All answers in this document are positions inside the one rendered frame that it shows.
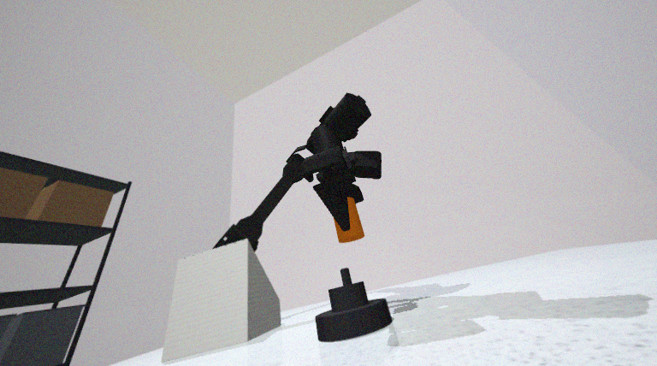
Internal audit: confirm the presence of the orange knob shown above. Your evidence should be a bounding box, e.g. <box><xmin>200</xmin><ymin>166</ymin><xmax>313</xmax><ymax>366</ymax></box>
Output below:
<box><xmin>334</xmin><ymin>198</ymin><xmax>364</xmax><ymax>243</ymax></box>

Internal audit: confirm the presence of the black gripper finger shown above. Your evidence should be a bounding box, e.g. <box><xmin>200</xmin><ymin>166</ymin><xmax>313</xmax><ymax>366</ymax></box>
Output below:
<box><xmin>347</xmin><ymin>192</ymin><xmax>361</xmax><ymax>204</ymax></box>
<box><xmin>313</xmin><ymin>174</ymin><xmax>352</xmax><ymax>232</ymax></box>

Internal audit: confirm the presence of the black stepped pedestal with shaft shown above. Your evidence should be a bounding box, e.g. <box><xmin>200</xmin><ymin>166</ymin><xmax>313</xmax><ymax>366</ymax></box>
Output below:
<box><xmin>315</xmin><ymin>268</ymin><xmax>393</xmax><ymax>343</ymax></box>

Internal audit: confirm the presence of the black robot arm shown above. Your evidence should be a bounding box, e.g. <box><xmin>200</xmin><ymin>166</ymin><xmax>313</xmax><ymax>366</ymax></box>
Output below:
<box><xmin>213</xmin><ymin>93</ymin><xmax>382</xmax><ymax>252</ymax></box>

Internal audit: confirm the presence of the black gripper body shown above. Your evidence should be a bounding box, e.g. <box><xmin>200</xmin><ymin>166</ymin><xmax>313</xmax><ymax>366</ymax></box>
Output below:
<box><xmin>300</xmin><ymin>143</ymin><xmax>364</xmax><ymax>203</ymax></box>

